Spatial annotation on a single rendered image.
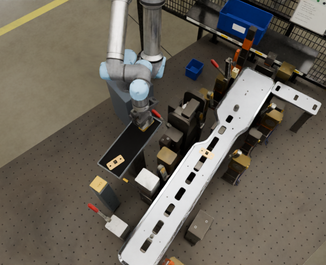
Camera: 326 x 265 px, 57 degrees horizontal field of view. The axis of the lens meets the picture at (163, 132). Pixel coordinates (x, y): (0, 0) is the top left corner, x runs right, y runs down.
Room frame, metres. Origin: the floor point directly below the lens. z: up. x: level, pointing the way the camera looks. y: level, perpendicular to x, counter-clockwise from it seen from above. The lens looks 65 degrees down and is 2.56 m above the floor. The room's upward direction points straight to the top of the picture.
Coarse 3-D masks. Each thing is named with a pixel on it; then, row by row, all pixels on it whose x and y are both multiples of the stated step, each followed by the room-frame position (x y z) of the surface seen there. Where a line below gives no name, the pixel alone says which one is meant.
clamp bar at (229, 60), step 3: (225, 60) 1.10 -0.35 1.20; (228, 60) 1.08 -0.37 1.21; (231, 60) 1.09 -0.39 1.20; (228, 63) 1.07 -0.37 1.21; (231, 63) 1.07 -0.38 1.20; (234, 63) 1.07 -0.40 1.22; (228, 66) 1.07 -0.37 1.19; (225, 69) 1.07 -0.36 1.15; (228, 69) 1.07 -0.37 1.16; (225, 72) 1.07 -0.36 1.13; (228, 72) 1.06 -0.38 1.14; (225, 75) 1.07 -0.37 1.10; (228, 75) 1.09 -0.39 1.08
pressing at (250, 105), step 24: (240, 72) 1.17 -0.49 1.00; (240, 96) 0.99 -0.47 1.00; (264, 96) 0.99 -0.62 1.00; (216, 120) 0.82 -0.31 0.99; (240, 120) 0.82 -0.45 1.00; (216, 144) 0.67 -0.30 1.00; (192, 168) 0.52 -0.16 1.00; (216, 168) 0.53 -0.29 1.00; (168, 192) 0.39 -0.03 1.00; (192, 192) 0.39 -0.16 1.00; (144, 216) 0.27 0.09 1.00; (144, 240) 0.15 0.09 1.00; (168, 240) 0.15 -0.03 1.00; (144, 264) 0.05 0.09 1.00
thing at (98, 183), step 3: (96, 177) 0.42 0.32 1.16; (99, 177) 0.42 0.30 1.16; (93, 180) 0.41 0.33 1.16; (96, 180) 0.41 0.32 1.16; (99, 180) 0.41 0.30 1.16; (102, 180) 0.41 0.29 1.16; (93, 183) 0.40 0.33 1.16; (96, 183) 0.40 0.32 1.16; (99, 183) 0.40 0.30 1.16; (102, 183) 0.40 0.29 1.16; (105, 183) 0.40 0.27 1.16; (90, 186) 0.38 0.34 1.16; (93, 186) 0.38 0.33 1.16; (96, 186) 0.38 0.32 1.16; (99, 186) 0.38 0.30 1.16; (102, 186) 0.38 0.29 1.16; (96, 189) 0.37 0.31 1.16; (99, 189) 0.37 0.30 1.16
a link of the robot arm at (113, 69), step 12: (120, 0) 1.04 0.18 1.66; (120, 12) 1.00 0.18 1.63; (120, 24) 0.96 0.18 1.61; (108, 36) 0.92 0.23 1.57; (120, 36) 0.91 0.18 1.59; (108, 48) 0.87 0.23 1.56; (120, 48) 0.87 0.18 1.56; (108, 60) 0.82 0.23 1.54; (120, 60) 0.83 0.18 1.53; (108, 72) 0.77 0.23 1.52; (120, 72) 0.77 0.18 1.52
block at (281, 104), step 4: (272, 100) 0.97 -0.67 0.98; (276, 100) 0.97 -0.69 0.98; (280, 100) 0.97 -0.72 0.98; (268, 104) 0.96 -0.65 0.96; (276, 104) 0.94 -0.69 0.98; (280, 104) 0.94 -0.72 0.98; (284, 104) 0.94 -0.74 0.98; (276, 108) 0.92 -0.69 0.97; (280, 108) 0.91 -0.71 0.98; (280, 112) 0.91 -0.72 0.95; (260, 120) 0.95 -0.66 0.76
